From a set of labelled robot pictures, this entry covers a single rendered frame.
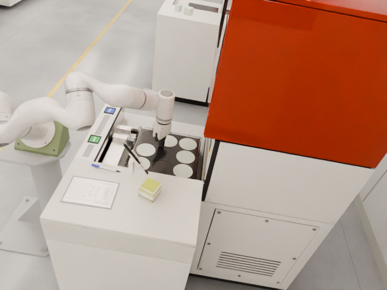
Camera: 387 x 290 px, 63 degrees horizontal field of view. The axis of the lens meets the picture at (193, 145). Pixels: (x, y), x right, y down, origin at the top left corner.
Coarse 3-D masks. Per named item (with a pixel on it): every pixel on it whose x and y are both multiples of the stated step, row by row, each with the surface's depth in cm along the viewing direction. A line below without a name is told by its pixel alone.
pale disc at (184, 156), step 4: (180, 152) 173; (184, 152) 173; (188, 152) 174; (176, 156) 170; (180, 156) 171; (184, 156) 171; (188, 156) 172; (192, 156) 172; (180, 160) 168; (184, 160) 169; (188, 160) 169; (192, 160) 170
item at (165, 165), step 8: (144, 136) 178; (152, 136) 180; (176, 136) 182; (184, 136) 184; (136, 144) 172; (152, 144) 174; (176, 144) 177; (136, 152) 168; (160, 152) 171; (168, 152) 171; (176, 152) 172; (192, 152) 174; (152, 160) 165; (160, 160) 166; (168, 160) 167; (176, 160) 168; (152, 168) 161; (160, 168) 162; (168, 168) 163; (192, 168) 165; (176, 176) 159; (192, 176) 161
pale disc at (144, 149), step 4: (140, 144) 173; (144, 144) 173; (148, 144) 174; (136, 148) 170; (140, 148) 171; (144, 148) 171; (148, 148) 171; (152, 148) 172; (140, 152) 168; (144, 152) 169; (148, 152) 169; (152, 152) 170
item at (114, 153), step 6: (114, 144) 173; (120, 144) 174; (108, 150) 169; (114, 150) 169; (120, 150) 170; (108, 156) 166; (114, 156) 166; (120, 156) 167; (102, 162) 162; (108, 162) 162; (114, 162) 163
